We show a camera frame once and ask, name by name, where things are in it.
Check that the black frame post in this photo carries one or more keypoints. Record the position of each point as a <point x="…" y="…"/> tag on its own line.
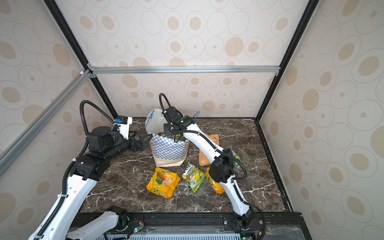
<point x="302" y="25"/>
<point x="77" y="49"/>

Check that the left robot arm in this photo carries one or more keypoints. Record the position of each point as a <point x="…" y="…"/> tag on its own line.
<point x="102" y="144"/>

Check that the black frame post left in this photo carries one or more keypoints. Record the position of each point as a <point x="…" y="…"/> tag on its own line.
<point x="77" y="49"/>

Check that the green snack pack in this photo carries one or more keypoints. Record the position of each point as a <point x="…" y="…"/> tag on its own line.
<point x="238" y="159"/>

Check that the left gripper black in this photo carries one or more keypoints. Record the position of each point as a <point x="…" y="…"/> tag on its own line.
<point x="142" y="144"/>

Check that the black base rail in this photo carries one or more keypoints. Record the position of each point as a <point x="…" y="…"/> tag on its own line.
<point x="187" y="226"/>

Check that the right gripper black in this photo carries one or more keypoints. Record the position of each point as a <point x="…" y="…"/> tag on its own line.
<point x="165" y="129"/>

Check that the yellow orange snack bag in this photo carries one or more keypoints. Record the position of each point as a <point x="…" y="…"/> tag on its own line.
<point x="163" y="183"/>

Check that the blue checkered paper bag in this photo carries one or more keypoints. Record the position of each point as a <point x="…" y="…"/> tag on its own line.
<point x="165" y="151"/>

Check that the horizontal aluminium back rail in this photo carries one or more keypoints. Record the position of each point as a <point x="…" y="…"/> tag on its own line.
<point x="185" y="70"/>

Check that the gold foil snack bag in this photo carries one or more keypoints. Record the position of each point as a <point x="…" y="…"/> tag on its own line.
<point x="175" y="138"/>

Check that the black frame post right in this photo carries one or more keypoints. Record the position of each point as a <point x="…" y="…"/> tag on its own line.
<point x="302" y="25"/>

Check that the aluminium left side rail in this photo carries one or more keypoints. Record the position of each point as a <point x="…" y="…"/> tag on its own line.
<point x="28" y="135"/>

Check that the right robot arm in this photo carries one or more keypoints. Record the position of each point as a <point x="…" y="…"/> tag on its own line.
<point x="225" y="168"/>

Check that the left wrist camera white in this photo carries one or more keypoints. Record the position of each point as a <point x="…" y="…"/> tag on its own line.
<point x="123" y="125"/>

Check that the green spring tea candy bag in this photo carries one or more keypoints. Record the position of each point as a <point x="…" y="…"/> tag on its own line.
<point x="194" y="176"/>

